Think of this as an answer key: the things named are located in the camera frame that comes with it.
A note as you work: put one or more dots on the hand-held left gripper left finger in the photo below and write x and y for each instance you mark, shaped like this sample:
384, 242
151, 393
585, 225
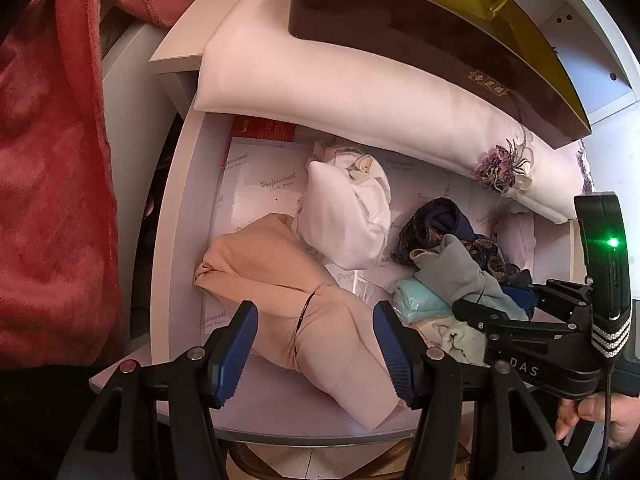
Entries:
235, 360

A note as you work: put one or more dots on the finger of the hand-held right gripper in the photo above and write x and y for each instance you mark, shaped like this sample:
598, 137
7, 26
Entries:
565, 295
505, 325

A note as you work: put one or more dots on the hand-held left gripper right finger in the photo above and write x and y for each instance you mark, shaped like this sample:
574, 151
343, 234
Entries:
395, 360

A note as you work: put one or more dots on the beige cloth bundle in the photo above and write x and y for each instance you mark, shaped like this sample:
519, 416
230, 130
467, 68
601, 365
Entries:
450, 337

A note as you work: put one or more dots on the mint green cloth bundle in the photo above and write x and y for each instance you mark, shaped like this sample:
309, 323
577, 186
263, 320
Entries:
415, 300

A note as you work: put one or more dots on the grey cloth bundle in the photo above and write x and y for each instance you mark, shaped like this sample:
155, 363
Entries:
460, 270

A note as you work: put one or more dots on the lilac cloth bundle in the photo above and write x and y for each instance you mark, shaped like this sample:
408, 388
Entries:
515, 235

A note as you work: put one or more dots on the peach cloth bundle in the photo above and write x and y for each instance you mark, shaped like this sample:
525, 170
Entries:
280, 270

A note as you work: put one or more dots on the navy lace cloth bundle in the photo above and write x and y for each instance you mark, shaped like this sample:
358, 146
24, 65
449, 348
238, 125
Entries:
440, 220

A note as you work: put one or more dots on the white drawer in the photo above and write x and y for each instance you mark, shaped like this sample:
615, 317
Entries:
180, 220

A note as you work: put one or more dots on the white cloth bundle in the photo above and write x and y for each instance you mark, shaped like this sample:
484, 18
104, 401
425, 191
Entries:
340, 210

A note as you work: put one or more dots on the brown box with gold lining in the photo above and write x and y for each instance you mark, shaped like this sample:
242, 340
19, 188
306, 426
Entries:
400, 35

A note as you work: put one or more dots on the person's right hand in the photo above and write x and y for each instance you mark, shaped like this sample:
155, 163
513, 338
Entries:
590, 410

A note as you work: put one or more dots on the glossy white paper sheets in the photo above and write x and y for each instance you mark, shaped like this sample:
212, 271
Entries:
260, 190

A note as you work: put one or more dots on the white wardrobe cabinet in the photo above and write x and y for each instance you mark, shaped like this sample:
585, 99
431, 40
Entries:
600, 100

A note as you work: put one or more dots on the red paper pack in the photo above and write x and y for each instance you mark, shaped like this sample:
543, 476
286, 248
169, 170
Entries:
262, 130

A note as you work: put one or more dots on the red fleece robe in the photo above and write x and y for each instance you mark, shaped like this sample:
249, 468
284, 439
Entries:
50, 160

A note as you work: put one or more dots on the pink embroidered floral cloth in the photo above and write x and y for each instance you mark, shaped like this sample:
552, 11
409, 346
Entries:
350, 90

